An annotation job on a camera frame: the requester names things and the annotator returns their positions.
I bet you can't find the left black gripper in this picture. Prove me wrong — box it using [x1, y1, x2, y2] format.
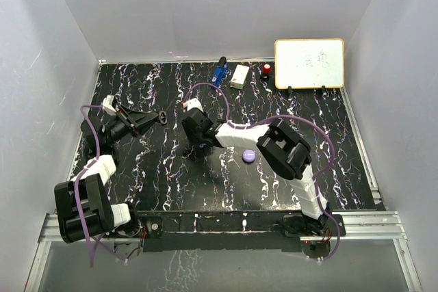
[105, 105, 159, 146]

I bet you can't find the black earbud charging case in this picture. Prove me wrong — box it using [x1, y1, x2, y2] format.
[157, 111, 168, 125]

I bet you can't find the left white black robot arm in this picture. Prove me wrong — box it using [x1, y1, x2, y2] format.
[54, 105, 167, 243]

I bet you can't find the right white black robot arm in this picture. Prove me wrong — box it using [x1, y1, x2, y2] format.
[182, 107, 334, 235]

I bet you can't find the purple earbud charging case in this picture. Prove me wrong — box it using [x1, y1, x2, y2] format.
[242, 149, 256, 163]

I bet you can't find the blue stapler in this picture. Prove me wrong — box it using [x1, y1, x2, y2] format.
[211, 56, 228, 88]

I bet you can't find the white small box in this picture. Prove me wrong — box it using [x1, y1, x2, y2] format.
[229, 64, 249, 90]

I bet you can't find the red emergency button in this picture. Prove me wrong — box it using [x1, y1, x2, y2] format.
[261, 63, 272, 81]

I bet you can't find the black front base bar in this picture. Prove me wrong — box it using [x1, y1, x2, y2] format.
[138, 210, 346, 255]

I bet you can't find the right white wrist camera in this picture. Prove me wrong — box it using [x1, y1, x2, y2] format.
[182, 98, 203, 111]

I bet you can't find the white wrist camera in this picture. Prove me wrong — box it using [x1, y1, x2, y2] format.
[182, 98, 203, 111]
[101, 95, 118, 116]

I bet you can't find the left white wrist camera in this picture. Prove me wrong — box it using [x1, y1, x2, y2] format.
[101, 95, 118, 116]

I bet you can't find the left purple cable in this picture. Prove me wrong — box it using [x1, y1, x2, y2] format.
[73, 104, 107, 268]

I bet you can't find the white board yellow frame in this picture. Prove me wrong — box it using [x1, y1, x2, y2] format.
[274, 38, 345, 90]

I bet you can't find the aluminium frame rail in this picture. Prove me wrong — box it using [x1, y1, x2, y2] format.
[38, 211, 407, 242]

